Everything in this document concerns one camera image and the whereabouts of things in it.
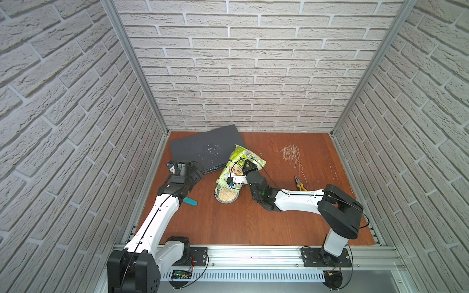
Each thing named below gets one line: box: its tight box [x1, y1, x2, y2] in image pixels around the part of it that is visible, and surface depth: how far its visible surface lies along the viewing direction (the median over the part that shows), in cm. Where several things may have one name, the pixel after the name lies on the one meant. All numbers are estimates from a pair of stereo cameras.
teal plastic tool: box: [183, 196, 198, 207], surface depth 91 cm
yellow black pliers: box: [294, 175, 308, 192], surface depth 96 cm
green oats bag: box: [216, 144, 267, 191], surface depth 83 cm
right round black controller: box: [322, 270, 344, 290], surface depth 72 cm
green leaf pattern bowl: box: [214, 184, 240, 204], surface depth 89 cm
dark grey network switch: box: [169, 123, 247, 174], surface depth 108 cm
